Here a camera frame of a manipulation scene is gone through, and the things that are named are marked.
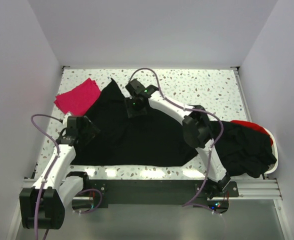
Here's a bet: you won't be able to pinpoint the black t shirt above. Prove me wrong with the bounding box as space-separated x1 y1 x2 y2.
72 80 198 167

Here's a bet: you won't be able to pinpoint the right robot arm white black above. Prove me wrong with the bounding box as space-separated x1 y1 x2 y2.
125 79 231 197

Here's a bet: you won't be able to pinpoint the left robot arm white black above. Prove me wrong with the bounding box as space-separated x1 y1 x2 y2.
19 115 100 230

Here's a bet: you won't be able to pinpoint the folded pink red t shirt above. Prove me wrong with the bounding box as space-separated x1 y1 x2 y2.
54 78 101 116

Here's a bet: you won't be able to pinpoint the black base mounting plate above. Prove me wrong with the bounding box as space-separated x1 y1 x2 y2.
61 179 239 210

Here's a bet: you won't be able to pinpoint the red garment in basket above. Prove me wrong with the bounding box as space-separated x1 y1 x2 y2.
231 120 274 146

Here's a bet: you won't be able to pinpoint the black clothes in basket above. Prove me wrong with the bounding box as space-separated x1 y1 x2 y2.
209 120 277 178

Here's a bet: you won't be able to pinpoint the white laundry basket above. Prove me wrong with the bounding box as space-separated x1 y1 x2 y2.
199 124 280 176

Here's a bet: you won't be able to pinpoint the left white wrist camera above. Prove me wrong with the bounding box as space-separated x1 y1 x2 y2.
61 112 73 125

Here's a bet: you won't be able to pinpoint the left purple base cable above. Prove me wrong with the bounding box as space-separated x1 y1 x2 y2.
69 188 103 214

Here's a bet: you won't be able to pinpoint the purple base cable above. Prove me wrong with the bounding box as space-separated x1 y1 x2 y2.
69 188 103 214
181 159 228 213

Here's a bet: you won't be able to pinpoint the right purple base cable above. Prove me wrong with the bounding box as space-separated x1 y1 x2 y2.
181 159 228 213

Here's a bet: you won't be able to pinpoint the aluminium frame rail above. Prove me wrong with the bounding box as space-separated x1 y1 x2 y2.
23 179 281 200

